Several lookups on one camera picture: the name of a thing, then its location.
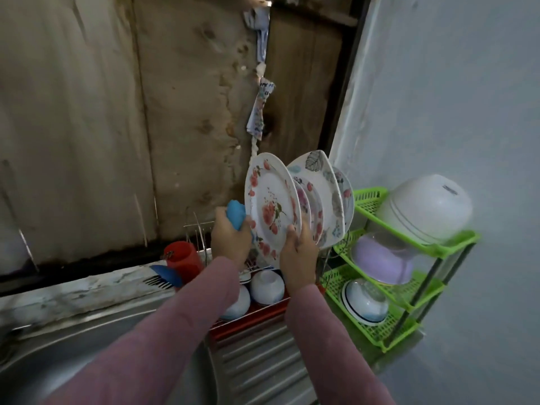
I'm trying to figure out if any person's left hand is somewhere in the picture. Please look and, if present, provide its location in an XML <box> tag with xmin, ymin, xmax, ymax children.
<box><xmin>211</xmin><ymin>206</ymin><xmax>254</xmax><ymax>269</ymax></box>

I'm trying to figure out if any person's right hand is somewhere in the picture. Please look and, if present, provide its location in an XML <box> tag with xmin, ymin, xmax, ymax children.
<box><xmin>278</xmin><ymin>222</ymin><xmax>322</xmax><ymax>297</ymax></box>

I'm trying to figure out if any blue cleaning cloth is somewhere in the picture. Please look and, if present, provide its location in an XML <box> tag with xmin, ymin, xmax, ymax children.
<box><xmin>225</xmin><ymin>200</ymin><xmax>248</xmax><ymax>233</ymax></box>

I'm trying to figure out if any blue rice paddle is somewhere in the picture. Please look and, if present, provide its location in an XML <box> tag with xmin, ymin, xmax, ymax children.
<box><xmin>150</xmin><ymin>264</ymin><xmax>185</xmax><ymax>289</ymax></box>

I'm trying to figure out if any stack of white bowls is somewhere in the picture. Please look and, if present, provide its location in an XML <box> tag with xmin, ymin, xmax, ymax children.
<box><xmin>340</xmin><ymin>278</ymin><xmax>392</xmax><ymax>326</ymax></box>

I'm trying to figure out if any stack of floral plates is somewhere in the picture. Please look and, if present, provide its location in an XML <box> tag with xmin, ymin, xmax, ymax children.
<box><xmin>334</xmin><ymin>168</ymin><xmax>357</xmax><ymax>235</ymax></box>

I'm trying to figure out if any purple plastic bowl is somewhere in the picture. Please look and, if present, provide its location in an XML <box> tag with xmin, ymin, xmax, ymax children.
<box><xmin>352</xmin><ymin>234</ymin><xmax>416</xmax><ymax>287</ymax></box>

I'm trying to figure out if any floral plate stack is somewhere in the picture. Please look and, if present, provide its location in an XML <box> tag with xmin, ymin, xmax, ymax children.
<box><xmin>287</xmin><ymin>150</ymin><xmax>347</xmax><ymax>250</ymax></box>

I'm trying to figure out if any person's left forearm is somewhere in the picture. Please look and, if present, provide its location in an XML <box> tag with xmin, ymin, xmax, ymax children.
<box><xmin>42</xmin><ymin>255</ymin><xmax>243</xmax><ymax>405</ymax></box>

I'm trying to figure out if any person's right forearm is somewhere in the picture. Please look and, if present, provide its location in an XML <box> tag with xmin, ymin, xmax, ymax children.
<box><xmin>285</xmin><ymin>284</ymin><xmax>398</xmax><ymax>405</ymax></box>

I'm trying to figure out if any red plastic cutlery cup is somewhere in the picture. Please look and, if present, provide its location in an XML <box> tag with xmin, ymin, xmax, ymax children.
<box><xmin>163</xmin><ymin>241</ymin><xmax>205</xmax><ymax>284</ymax></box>

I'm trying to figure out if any green plastic shelf rack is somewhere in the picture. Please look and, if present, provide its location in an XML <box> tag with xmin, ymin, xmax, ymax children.
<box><xmin>319</xmin><ymin>187</ymin><xmax>481</xmax><ymax>353</ymax></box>

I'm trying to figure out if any stainless steel sink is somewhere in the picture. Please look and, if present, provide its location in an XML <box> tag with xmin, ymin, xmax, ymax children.
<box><xmin>0</xmin><ymin>286</ymin><xmax>372</xmax><ymax>405</ymax></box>

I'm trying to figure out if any white hanging cloth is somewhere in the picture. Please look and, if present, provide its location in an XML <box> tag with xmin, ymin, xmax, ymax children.
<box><xmin>244</xmin><ymin>4</ymin><xmax>278</xmax><ymax>159</ymax></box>

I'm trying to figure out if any weathered wooden board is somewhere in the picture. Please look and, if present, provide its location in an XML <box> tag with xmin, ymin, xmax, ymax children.
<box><xmin>0</xmin><ymin>0</ymin><xmax>372</xmax><ymax>294</ymax></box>

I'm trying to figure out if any metal wire dish rack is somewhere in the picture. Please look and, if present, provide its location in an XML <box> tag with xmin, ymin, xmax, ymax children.
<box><xmin>181</xmin><ymin>210</ymin><xmax>339</xmax><ymax>338</ymax></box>

